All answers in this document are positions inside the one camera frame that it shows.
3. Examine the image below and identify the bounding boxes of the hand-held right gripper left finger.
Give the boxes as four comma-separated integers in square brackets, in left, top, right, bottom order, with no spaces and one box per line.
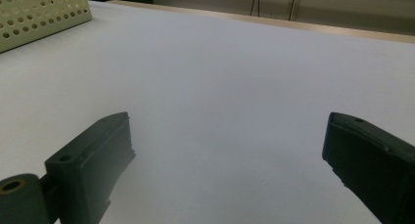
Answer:
[44,112,137,224]

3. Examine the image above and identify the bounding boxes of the pale green perforated basket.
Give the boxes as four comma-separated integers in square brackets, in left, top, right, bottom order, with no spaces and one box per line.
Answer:
[0,0,94,54]

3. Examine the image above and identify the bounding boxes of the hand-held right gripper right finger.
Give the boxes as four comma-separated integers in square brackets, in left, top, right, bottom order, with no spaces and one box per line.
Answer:
[321,112,415,224]

